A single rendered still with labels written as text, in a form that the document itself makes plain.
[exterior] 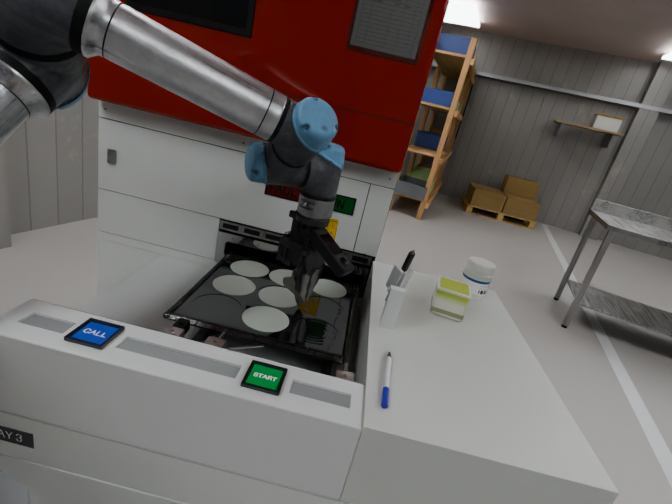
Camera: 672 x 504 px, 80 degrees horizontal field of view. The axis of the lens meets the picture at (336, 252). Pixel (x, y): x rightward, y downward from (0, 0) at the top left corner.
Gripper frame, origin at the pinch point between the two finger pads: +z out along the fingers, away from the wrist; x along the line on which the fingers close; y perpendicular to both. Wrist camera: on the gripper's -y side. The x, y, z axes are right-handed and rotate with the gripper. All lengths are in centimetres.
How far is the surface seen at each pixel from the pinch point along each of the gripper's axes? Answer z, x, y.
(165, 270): 9.9, 4.5, 43.2
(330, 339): 2.0, 4.4, -11.3
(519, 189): 36, -721, 56
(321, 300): 2.1, -7.5, -0.3
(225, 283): 2.0, 6.4, 18.3
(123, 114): -27, 5, 64
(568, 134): -74, -796, 22
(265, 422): -0.9, 32.7, -18.8
